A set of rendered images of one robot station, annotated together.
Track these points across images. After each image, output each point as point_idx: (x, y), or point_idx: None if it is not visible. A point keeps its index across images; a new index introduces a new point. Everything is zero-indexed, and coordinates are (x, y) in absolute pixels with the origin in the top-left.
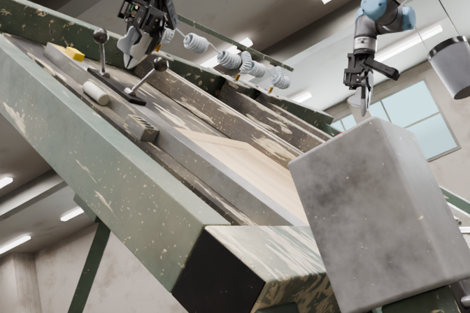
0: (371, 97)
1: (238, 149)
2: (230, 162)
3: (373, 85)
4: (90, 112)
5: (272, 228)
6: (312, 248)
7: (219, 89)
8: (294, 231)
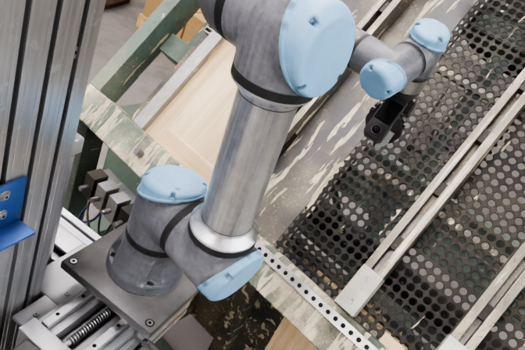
0: (393, 138)
1: None
2: (229, 79)
3: (397, 128)
4: (162, 12)
5: (110, 105)
6: (106, 123)
7: None
8: (117, 115)
